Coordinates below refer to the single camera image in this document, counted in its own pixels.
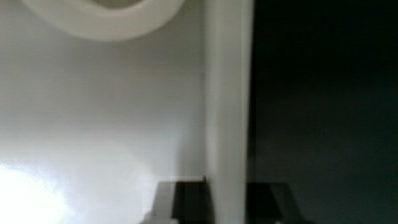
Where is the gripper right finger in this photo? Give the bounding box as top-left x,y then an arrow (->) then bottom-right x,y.
246,182 -> 315,224

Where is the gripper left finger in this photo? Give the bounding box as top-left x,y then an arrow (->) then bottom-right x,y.
141,178 -> 209,224

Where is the white square tabletop with sockets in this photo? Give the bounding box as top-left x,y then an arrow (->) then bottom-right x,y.
0,0 -> 255,224

